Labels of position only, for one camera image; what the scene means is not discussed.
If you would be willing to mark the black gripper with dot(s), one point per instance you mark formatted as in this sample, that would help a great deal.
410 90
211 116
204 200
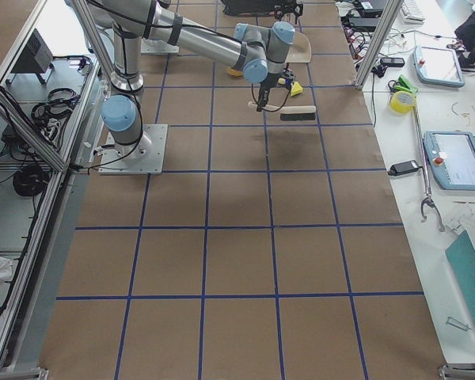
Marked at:
270 81

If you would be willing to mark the beige hand brush black bristles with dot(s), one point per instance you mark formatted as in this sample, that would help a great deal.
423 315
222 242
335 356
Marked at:
288 113

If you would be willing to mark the yellow wedge sponge piece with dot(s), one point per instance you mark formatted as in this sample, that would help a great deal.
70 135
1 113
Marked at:
296 89

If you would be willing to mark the beige plastic dustpan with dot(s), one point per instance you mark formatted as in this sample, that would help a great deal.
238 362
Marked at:
300 50

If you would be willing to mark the yellow tape roll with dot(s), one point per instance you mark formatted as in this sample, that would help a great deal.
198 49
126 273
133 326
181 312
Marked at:
402 102

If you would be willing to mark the black power adapter brick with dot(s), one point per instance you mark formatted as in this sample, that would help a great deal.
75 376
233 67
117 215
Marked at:
403 168

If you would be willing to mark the blue teach pendant far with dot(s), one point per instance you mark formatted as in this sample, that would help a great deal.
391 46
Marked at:
438 66

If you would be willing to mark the blue teach pendant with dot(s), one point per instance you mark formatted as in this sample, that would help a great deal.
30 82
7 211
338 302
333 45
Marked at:
451 155
438 66

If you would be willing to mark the metal reach grabber tool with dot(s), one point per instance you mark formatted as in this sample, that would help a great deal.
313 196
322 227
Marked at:
427 201

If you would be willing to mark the blue teach pendant near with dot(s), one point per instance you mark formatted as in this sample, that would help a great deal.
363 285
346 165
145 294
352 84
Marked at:
451 155

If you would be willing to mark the grey electronics box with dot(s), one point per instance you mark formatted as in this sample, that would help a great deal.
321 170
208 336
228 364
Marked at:
36 58

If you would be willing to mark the square robot base plate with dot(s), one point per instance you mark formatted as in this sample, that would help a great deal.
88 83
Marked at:
147 157

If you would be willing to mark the aluminium frame post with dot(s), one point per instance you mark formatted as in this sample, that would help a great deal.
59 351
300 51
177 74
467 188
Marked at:
382 30

